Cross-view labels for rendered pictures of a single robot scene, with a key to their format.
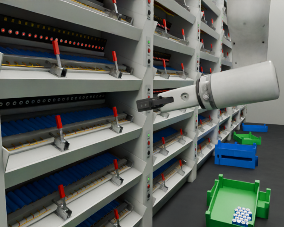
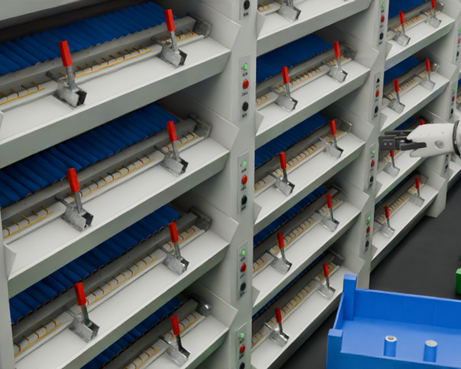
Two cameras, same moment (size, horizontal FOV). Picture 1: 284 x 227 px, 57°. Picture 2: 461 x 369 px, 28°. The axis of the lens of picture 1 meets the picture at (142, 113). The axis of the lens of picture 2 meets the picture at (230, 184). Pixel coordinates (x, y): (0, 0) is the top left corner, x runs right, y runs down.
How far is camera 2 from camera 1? 1.36 m
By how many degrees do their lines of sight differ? 15
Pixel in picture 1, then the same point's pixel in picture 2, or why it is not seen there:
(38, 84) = (276, 129)
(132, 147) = (346, 171)
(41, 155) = (271, 202)
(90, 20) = (318, 23)
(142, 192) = (358, 238)
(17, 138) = not seen: hidden behind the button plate
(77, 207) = (293, 259)
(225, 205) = not seen: outside the picture
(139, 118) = (362, 128)
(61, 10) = (295, 32)
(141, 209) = (356, 264)
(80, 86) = (305, 113)
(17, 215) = not seen: hidden behind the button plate
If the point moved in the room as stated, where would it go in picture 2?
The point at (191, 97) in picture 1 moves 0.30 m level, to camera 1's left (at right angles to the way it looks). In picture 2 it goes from (447, 146) to (301, 143)
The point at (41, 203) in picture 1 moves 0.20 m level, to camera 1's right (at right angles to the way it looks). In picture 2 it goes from (257, 253) to (346, 255)
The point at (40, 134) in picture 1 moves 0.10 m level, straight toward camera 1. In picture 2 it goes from (261, 175) to (279, 192)
